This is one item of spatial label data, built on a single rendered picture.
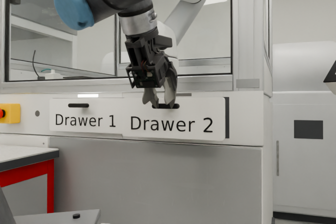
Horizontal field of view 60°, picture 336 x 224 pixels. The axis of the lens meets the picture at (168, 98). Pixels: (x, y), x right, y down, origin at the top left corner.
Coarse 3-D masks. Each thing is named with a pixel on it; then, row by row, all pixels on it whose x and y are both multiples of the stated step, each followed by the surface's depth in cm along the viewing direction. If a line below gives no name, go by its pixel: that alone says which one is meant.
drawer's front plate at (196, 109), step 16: (128, 112) 82; (144, 112) 80; (160, 112) 79; (176, 112) 77; (192, 112) 75; (208, 112) 74; (224, 112) 73; (128, 128) 82; (160, 128) 79; (176, 128) 77; (192, 128) 75; (208, 128) 74; (224, 128) 73
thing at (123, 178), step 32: (64, 160) 99; (96, 160) 94; (128, 160) 90; (160, 160) 86; (192, 160) 83; (224, 160) 79; (256, 160) 76; (64, 192) 99; (96, 192) 94; (128, 192) 90; (160, 192) 86; (192, 192) 82; (224, 192) 79; (256, 192) 76
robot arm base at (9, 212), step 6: (0, 192) 25; (0, 198) 24; (0, 204) 24; (6, 204) 25; (0, 210) 24; (6, 210) 25; (0, 216) 23; (6, 216) 24; (12, 216) 26; (0, 222) 23; (6, 222) 24; (12, 222) 25
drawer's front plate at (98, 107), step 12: (60, 108) 98; (72, 108) 96; (84, 108) 94; (96, 108) 92; (108, 108) 91; (120, 108) 89; (60, 120) 97; (84, 120) 94; (96, 120) 92; (108, 120) 91; (120, 120) 89; (96, 132) 92; (108, 132) 91; (120, 132) 89
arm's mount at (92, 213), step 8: (16, 216) 35; (24, 216) 35; (32, 216) 34; (40, 216) 34; (48, 216) 34; (56, 216) 34; (64, 216) 34; (72, 216) 33; (80, 216) 34; (88, 216) 33; (96, 216) 33
